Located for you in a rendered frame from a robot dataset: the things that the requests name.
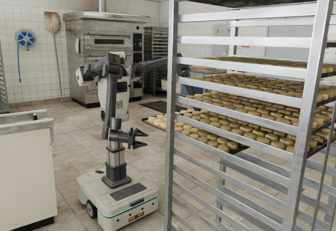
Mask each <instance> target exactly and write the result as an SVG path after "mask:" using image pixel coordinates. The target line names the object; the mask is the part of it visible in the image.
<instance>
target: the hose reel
mask: <svg viewBox="0 0 336 231"><path fill-rule="evenodd" d="M14 39H15V42H16V43H17V58H18V72H19V82H20V83H21V77H20V66H19V46H20V47H22V48H25V49H27V51H29V49H30V48H32V47H34V46H35V45H36V43H37V36H36V34H35V33H34V32H33V31H32V30H30V29H27V28H23V29H20V30H18V31H17V32H16V33H15V36H14Z"/></svg>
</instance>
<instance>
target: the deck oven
mask: <svg viewBox="0 0 336 231"><path fill-rule="evenodd" d="M62 17H63V21H65V30H66V31H65V35H66V49H67V64H68V78H69V93H70V96H71V97H72V101H73V102H75V103H77V104H79V105H81V106H83V107H85V108H87V109H90V108H96V107H101V104H100V100H99V95H98V82H97V81H95V82H92V83H91V84H90V85H88V86H79V83H78V79H77V75H76V71H77V70H78V69H79V67H80V66H85V64H86V63H90V64H92V63H95V62H97V61H99V60H101V59H102V58H104V57H105V54H106V52H115V51H116V52H126V54H127V59H126V60H123V61H120V64H122V65H123V66H124V68H125V69H127V68H128V67H129V66H130V65H132V64H140V63H143V62H144V24H145V23H150V22H151V17H150V16H144V15H134V14H123V13H112V12H102V11H91V10H79V11H73V12H68V13H63V14H62ZM78 35H79V37H78ZM76 39H79V53H77V52H76V47H75V45H76ZM129 84H130V85H131V87H130V88H129V101H128V102H136V101H141V100H142V96H144V76H143V77H142V78H141V79H139V80H138V81H129Z"/></svg>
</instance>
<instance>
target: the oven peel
mask: <svg viewBox="0 0 336 231"><path fill-rule="evenodd" d="M44 20H45V27H46V28H47V29H48V30H49V31H51V32H52V34H53V40H54V47H55V54H56V62H57V70H58V78H59V87H60V95H61V104H62V105H63V96H62V87H61V78H60V70H59V62H58V55H57V47H56V40H55V32H56V31H58V30H59V29H60V23H59V15H58V13H56V12H50V11H45V12H44Z"/></svg>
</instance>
